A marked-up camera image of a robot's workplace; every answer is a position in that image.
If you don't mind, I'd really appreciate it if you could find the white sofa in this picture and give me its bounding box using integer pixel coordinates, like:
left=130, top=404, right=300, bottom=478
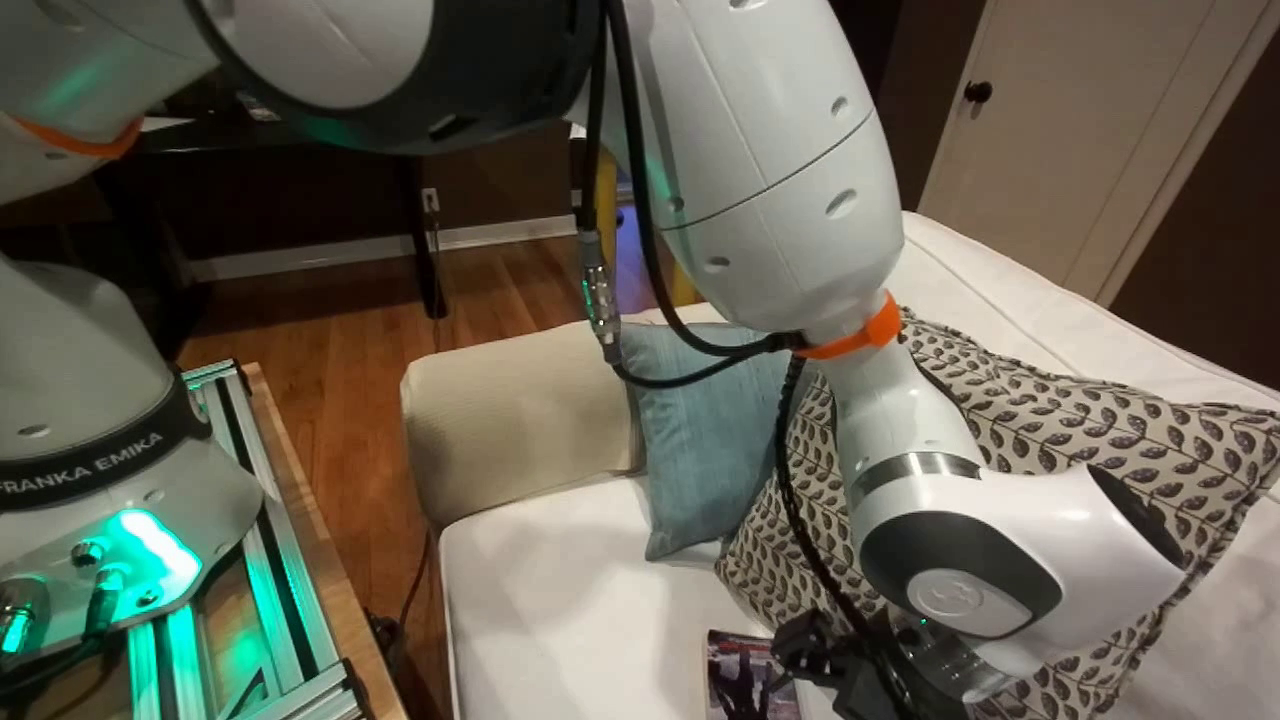
left=396, top=206, right=1280, bottom=720

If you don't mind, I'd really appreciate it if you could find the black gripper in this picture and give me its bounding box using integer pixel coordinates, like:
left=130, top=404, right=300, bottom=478
left=816, top=625, right=1017, bottom=720

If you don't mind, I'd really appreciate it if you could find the paperback book with dark cover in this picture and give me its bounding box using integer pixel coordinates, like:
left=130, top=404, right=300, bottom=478
left=699, top=628, right=808, bottom=720

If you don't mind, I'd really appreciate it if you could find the light blue pillow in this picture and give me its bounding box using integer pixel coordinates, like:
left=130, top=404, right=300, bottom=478
left=617, top=316, right=804, bottom=564

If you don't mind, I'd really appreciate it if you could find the leaf patterned grey pillow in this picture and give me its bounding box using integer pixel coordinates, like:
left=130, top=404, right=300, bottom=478
left=714, top=310, right=1280, bottom=720

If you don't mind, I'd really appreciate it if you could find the beige sofa armrest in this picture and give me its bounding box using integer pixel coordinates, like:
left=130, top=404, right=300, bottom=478
left=396, top=309, right=725, bottom=526

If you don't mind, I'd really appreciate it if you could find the white panel door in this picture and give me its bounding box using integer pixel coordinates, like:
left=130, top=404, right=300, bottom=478
left=916, top=0, right=1280, bottom=310

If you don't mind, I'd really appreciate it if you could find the thick yellow stanchion post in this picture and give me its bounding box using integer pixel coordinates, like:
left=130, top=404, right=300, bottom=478
left=665, top=253, right=708, bottom=310

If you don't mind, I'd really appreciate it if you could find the aluminium profile robot frame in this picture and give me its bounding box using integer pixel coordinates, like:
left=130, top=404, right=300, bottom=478
left=118, top=357, right=366, bottom=720

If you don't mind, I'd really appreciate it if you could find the dark wooden side table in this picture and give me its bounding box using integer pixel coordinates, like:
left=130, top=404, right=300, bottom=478
left=134, top=111, right=454, bottom=323

